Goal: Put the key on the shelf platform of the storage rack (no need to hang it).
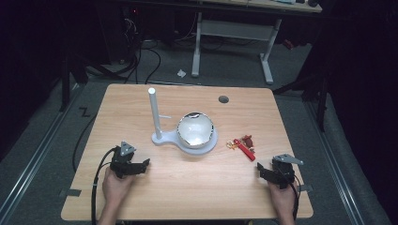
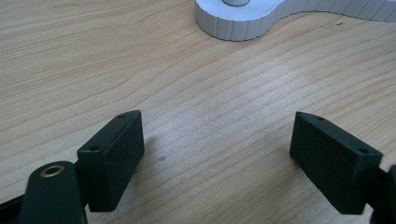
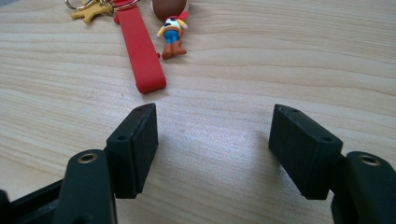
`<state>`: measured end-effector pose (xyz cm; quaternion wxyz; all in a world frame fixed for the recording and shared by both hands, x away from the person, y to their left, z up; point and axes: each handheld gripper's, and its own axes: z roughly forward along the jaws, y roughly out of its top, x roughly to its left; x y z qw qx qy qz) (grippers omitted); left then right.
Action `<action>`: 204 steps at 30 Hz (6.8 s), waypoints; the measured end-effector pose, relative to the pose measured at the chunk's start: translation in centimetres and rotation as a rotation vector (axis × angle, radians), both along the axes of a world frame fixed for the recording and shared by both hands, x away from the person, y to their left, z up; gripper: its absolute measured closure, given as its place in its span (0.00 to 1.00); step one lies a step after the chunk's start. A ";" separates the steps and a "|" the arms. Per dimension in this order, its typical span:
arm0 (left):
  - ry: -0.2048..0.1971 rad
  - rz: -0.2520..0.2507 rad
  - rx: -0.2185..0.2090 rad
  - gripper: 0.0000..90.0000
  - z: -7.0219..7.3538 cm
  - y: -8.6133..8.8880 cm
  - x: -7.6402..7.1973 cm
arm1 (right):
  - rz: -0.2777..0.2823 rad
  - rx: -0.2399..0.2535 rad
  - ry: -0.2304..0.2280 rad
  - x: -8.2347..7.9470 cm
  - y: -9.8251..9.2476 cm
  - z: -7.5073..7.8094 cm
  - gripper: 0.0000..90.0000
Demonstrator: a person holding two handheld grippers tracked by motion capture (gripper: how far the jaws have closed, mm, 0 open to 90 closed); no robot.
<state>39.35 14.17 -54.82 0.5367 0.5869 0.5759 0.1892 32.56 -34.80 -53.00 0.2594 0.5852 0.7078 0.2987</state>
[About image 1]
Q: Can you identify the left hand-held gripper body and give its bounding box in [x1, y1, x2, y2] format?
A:
[109, 141, 143, 180]

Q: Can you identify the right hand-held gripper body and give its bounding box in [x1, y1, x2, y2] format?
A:
[269, 153, 305, 190]

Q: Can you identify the person's right hand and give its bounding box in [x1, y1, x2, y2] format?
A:
[267, 180, 299, 218]

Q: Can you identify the person's left hand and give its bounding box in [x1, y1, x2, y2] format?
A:
[101, 167, 136, 208]

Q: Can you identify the white stand with pole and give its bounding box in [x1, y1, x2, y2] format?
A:
[147, 87, 219, 157]

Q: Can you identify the shiny metal bowl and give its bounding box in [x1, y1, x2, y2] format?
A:
[176, 112, 216, 149]

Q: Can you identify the black metal stand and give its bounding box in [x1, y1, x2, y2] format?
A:
[271, 59, 331, 133]
[58, 46, 90, 113]

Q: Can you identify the small red object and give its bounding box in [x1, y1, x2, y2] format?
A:
[282, 38, 296, 51]

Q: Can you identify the white-legged wooden desk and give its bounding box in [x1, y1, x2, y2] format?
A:
[190, 0, 323, 85]

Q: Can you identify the red keychain with charms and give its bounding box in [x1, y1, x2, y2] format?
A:
[226, 134, 257, 162]

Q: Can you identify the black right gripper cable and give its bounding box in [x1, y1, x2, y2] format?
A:
[289, 174, 302, 221]

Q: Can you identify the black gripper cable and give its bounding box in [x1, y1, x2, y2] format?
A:
[90, 147, 117, 225]
[289, 174, 302, 221]

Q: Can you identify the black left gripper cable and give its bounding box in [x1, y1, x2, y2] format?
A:
[90, 147, 117, 225]

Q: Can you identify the black floor cable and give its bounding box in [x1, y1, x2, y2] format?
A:
[71, 112, 99, 173]

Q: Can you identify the metal floor rail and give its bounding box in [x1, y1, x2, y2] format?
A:
[303, 98, 366, 225]
[0, 83, 84, 221]

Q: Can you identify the bundle of black floor cables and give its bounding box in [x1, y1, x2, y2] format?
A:
[120, 17, 162, 84]

